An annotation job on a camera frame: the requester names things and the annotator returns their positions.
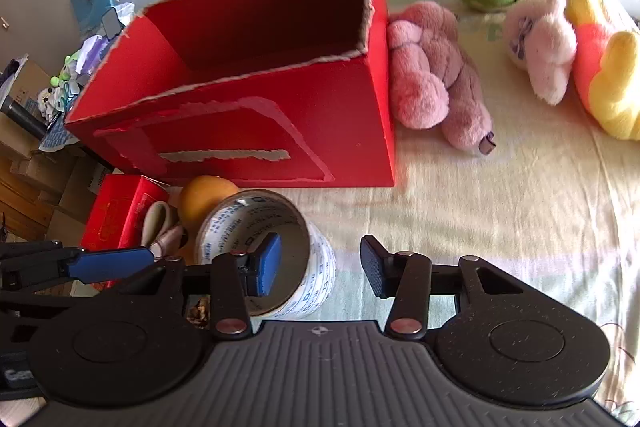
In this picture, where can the pink plush toy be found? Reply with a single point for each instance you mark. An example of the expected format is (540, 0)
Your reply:
(425, 97)

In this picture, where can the white spotted plush toy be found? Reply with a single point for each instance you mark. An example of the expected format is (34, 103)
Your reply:
(50, 102)

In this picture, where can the green frog plush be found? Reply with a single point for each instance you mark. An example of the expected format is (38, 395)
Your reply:
(65, 72)

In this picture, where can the large red cardboard box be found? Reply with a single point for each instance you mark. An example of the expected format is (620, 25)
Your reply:
(250, 132)

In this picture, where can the small red gift box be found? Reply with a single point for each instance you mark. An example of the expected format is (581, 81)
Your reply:
(115, 212)

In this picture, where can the orange gourd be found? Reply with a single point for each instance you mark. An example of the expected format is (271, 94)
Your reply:
(200, 202)

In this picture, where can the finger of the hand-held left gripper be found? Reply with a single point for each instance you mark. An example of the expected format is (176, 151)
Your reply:
(110, 264)

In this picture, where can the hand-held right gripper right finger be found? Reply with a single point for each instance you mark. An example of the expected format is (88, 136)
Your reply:
(375, 267)

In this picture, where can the printed packing tape roll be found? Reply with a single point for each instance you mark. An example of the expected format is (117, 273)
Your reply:
(320, 267)

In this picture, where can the black flask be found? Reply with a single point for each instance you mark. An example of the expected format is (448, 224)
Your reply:
(22, 117)

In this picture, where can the small standing mirror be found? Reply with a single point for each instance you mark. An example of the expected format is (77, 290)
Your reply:
(112, 23)

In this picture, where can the brown pine cone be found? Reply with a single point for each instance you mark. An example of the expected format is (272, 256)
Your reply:
(198, 309)

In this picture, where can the blue checkered cloth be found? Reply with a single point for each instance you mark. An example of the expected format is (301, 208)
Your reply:
(57, 139)

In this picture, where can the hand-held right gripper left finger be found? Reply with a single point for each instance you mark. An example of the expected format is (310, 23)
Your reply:
(265, 267)

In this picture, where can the yellow bear plush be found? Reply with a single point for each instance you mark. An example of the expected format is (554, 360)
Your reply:
(615, 77)

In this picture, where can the pile of cardboard boxes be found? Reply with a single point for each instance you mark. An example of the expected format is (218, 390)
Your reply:
(45, 177)

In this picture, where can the pale pink bunny plush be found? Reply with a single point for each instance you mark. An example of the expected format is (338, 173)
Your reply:
(545, 47)

